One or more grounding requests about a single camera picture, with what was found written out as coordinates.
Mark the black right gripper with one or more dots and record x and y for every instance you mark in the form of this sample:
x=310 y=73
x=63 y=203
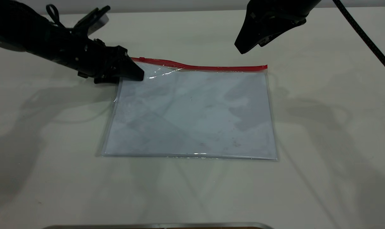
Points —
x=281 y=11

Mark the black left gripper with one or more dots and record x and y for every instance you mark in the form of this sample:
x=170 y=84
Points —
x=84 y=55

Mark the clear zip bag red zipper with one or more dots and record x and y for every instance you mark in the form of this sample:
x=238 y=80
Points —
x=192 y=114

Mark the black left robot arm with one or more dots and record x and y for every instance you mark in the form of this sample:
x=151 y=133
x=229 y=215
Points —
x=14 y=28

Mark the white paper stack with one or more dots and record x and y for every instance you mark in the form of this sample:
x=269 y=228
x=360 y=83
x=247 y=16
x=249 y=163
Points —
x=192 y=121

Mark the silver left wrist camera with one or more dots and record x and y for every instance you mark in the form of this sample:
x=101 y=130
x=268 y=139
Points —
x=92 y=20

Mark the grey metal frame edge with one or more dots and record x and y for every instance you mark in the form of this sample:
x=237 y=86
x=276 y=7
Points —
x=157 y=226

